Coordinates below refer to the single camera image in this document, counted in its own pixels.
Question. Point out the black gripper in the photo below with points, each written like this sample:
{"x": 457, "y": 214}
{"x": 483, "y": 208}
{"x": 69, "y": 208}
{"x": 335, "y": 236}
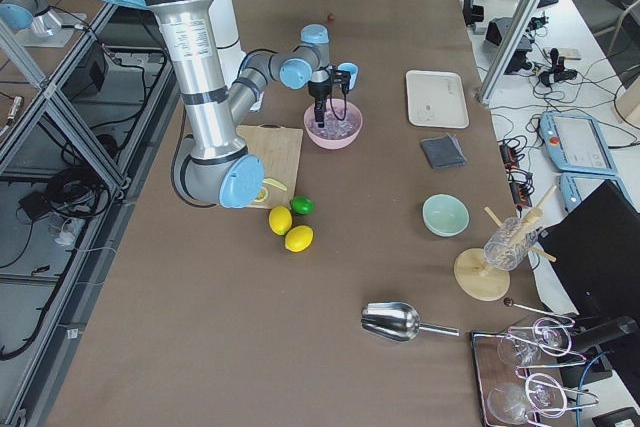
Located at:
{"x": 318, "y": 89}

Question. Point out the pile of clear ice cubes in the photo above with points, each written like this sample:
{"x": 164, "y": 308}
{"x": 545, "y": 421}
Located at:
{"x": 339, "y": 124}

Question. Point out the light blue plastic cup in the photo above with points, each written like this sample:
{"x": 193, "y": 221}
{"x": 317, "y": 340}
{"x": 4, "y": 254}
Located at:
{"x": 353, "y": 70}

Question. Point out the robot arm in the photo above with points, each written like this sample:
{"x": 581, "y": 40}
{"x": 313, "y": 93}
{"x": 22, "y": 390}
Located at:
{"x": 213, "y": 164}
{"x": 35, "y": 15}

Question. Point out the steel ice scoop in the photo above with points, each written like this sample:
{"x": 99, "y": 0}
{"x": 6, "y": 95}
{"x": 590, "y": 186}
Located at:
{"x": 399, "y": 321}

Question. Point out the wooden cup stand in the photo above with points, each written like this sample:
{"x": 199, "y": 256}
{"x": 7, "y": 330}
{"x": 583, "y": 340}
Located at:
{"x": 473, "y": 273}

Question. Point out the pink bowl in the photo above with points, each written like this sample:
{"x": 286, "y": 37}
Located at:
{"x": 331, "y": 144}

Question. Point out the wooden cutting board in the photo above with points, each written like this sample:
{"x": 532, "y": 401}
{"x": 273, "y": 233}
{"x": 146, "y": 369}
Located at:
{"x": 279, "y": 150}

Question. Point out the yellow plastic knife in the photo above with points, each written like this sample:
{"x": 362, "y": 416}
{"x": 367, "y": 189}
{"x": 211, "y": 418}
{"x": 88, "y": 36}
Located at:
{"x": 272, "y": 182}

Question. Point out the green lime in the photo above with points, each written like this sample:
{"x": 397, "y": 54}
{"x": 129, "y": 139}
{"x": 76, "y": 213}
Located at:
{"x": 302, "y": 205}

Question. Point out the lower lemon half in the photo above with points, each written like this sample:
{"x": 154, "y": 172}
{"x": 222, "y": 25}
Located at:
{"x": 262, "y": 195}

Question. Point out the upper whole yellow lemon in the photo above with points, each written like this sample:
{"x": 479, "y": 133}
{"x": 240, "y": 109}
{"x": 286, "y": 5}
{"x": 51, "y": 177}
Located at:
{"x": 280, "y": 220}

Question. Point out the whole yellow lemon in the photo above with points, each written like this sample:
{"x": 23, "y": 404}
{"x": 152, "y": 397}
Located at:
{"x": 299, "y": 238}
{"x": 280, "y": 220}

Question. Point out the cream rabbit serving tray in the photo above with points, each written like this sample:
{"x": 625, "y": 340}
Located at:
{"x": 436, "y": 99}

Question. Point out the lower whole yellow lemon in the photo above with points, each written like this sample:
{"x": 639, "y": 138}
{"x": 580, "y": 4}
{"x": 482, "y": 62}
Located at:
{"x": 299, "y": 238}

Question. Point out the grey folded cloth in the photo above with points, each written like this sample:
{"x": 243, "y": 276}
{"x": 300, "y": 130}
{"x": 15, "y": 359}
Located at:
{"x": 443, "y": 152}

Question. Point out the green ceramic bowl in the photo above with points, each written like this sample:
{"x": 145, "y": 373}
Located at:
{"x": 445, "y": 215}

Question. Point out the clear glass on stand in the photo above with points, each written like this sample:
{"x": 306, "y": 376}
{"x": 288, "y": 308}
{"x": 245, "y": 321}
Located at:
{"x": 506, "y": 248}

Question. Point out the upper blue teach pendant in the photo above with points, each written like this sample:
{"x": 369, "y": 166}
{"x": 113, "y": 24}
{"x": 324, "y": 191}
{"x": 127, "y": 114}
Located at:
{"x": 575, "y": 143}

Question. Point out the blue teach pendant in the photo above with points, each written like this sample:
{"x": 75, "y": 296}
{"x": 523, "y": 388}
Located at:
{"x": 575, "y": 143}
{"x": 575, "y": 187}

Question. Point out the lower blue teach pendant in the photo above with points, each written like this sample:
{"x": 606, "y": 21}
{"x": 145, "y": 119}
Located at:
{"x": 575, "y": 187}

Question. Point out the black monitor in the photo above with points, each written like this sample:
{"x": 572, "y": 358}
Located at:
{"x": 597, "y": 254}

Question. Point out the black tray with glasses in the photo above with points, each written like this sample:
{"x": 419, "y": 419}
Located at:
{"x": 517, "y": 373}

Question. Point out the aluminium frame post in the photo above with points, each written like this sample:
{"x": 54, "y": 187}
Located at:
{"x": 506, "y": 49}

